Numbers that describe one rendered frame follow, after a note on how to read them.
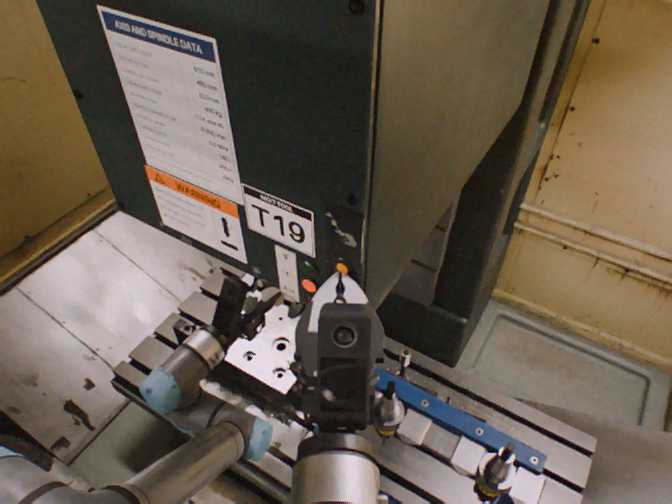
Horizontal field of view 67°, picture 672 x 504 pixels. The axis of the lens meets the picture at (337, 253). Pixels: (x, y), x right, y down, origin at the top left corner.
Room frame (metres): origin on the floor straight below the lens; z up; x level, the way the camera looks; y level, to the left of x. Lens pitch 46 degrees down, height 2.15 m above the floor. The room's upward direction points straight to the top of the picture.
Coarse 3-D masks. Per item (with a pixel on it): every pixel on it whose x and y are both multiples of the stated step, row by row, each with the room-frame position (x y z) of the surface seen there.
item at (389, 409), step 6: (384, 396) 0.47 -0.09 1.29; (396, 396) 0.47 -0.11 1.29; (378, 402) 0.48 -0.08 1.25; (384, 402) 0.46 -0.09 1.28; (390, 402) 0.46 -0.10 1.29; (396, 402) 0.46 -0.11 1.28; (378, 408) 0.47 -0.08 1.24; (384, 408) 0.46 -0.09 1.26; (390, 408) 0.46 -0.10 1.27; (396, 408) 0.46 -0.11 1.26; (378, 414) 0.46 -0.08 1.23; (384, 414) 0.46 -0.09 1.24; (390, 414) 0.45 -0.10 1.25; (396, 414) 0.46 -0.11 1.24; (384, 420) 0.45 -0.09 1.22; (390, 420) 0.45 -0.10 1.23
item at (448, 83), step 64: (64, 0) 0.58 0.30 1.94; (128, 0) 0.53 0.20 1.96; (192, 0) 0.48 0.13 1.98; (256, 0) 0.44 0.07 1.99; (320, 0) 0.41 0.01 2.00; (384, 0) 0.39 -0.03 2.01; (448, 0) 0.50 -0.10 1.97; (512, 0) 0.70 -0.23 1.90; (64, 64) 0.61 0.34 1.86; (256, 64) 0.45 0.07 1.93; (320, 64) 0.41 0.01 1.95; (384, 64) 0.39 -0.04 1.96; (448, 64) 0.52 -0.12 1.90; (512, 64) 0.79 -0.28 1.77; (128, 128) 0.56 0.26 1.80; (256, 128) 0.45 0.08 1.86; (320, 128) 0.41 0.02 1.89; (384, 128) 0.40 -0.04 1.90; (448, 128) 0.55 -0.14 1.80; (128, 192) 0.59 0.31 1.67; (320, 192) 0.41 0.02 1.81; (384, 192) 0.41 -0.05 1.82; (448, 192) 0.60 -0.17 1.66; (256, 256) 0.47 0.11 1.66; (320, 256) 0.41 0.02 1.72; (384, 256) 0.42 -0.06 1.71
